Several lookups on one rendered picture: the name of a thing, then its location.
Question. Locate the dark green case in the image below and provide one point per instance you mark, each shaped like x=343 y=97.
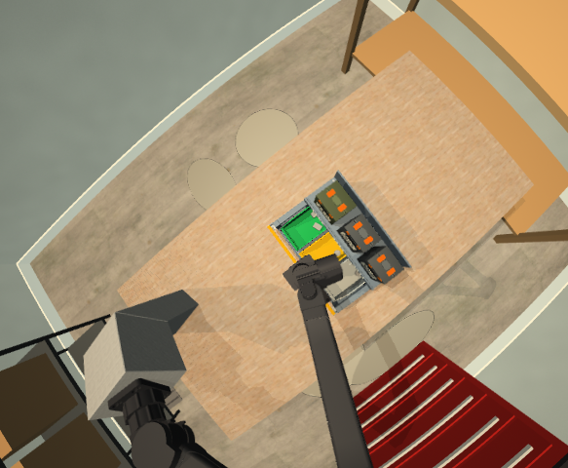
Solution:
x=334 y=202

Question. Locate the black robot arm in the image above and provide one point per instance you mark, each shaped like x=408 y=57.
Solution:
x=161 y=443

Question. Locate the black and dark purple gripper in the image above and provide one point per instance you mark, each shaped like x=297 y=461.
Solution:
x=307 y=259

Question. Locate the grey metal shelf rack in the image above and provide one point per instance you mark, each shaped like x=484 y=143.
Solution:
x=361 y=208

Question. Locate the yellow open bin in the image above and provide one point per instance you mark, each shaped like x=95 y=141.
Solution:
x=324 y=246

